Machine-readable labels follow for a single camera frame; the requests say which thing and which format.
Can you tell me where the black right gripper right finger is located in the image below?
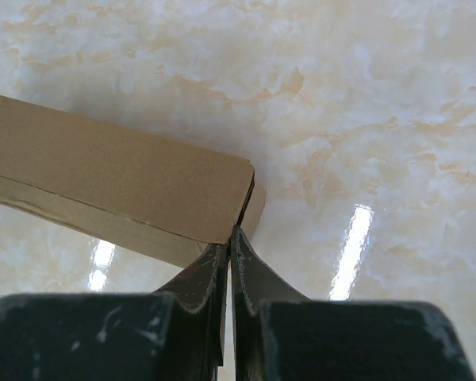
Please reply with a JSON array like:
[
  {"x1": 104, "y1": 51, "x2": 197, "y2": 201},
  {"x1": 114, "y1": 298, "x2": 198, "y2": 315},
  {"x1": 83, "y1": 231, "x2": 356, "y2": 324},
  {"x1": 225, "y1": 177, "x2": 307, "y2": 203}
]
[{"x1": 230, "y1": 228, "x2": 472, "y2": 380}]

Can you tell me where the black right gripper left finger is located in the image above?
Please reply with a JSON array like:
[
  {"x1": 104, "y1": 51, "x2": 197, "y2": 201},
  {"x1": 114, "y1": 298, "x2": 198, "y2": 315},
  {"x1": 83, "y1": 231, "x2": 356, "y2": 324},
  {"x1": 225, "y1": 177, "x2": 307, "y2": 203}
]
[{"x1": 0, "y1": 244, "x2": 228, "y2": 380}]

